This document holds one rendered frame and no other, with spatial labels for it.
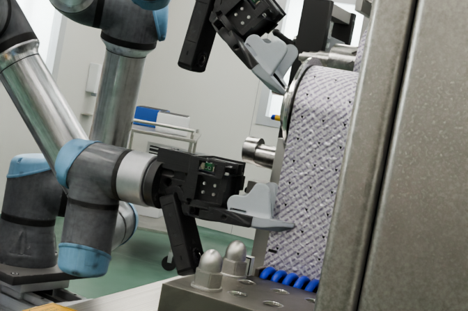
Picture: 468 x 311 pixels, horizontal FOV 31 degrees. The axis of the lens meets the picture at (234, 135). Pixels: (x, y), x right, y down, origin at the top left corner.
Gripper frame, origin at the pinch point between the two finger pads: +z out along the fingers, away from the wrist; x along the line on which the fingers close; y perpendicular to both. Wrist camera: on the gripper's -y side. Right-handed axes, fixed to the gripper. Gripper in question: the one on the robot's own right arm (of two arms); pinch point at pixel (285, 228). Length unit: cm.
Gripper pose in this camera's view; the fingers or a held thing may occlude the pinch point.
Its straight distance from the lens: 113.1
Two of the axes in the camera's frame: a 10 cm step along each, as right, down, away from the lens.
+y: 1.8, -9.8, -0.5
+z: 9.0, 1.8, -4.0
